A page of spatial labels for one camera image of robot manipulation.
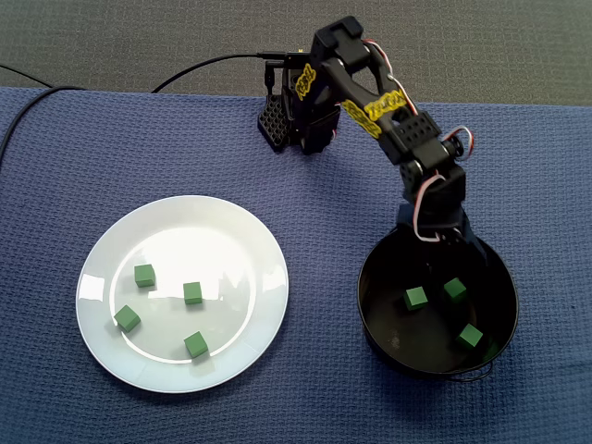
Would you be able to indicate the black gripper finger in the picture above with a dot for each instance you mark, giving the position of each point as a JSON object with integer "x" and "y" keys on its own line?
{"x": 476, "y": 245}

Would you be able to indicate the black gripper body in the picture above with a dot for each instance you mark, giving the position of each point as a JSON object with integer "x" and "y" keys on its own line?
{"x": 458, "y": 241}

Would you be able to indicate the green cube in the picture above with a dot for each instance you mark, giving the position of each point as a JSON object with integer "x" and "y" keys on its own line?
{"x": 454, "y": 290}
{"x": 195, "y": 344}
{"x": 193, "y": 292}
{"x": 127, "y": 318}
{"x": 469, "y": 335}
{"x": 144, "y": 275}
{"x": 415, "y": 297}

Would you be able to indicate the white round plate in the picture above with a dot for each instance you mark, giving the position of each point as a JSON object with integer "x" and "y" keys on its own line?
{"x": 185, "y": 370}

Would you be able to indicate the black metal bucket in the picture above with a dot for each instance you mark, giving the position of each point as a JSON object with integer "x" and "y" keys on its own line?
{"x": 504, "y": 296}

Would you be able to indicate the blue woven table cloth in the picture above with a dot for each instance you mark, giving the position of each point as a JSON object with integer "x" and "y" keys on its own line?
{"x": 324, "y": 277}

